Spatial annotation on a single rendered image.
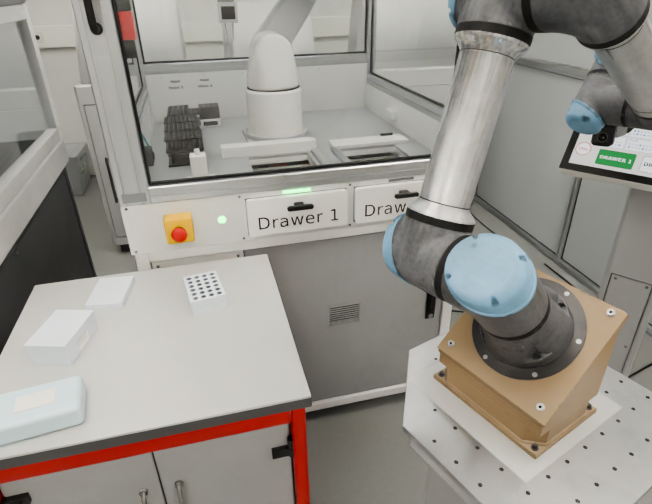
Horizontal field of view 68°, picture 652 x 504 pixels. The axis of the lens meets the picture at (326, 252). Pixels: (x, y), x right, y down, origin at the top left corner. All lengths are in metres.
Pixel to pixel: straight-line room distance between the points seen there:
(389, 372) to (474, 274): 1.20
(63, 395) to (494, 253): 0.78
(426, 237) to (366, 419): 1.25
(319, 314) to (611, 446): 0.95
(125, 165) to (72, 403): 0.61
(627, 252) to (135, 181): 1.46
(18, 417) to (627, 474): 1.01
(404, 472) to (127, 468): 1.01
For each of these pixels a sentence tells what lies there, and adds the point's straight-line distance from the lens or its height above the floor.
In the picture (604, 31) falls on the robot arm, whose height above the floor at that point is 1.39.
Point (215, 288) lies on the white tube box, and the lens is 1.23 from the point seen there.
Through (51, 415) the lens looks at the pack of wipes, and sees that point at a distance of 1.01.
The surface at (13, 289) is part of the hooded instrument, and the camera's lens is 1.68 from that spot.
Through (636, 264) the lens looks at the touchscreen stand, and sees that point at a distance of 1.79.
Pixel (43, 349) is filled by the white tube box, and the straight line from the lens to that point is 1.17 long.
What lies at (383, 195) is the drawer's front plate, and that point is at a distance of 1.45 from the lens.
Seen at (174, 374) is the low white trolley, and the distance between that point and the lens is 1.06.
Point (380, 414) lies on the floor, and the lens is 1.98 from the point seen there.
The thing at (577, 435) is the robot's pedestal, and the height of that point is 0.76.
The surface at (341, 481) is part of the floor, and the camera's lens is 1.79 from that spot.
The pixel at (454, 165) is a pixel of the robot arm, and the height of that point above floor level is 1.20.
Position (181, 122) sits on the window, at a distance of 1.32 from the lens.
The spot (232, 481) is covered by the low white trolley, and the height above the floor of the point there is 0.53.
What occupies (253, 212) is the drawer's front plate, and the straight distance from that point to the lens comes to 1.37.
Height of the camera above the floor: 1.45
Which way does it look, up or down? 29 degrees down
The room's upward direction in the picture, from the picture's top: 1 degrees counter-clockwise
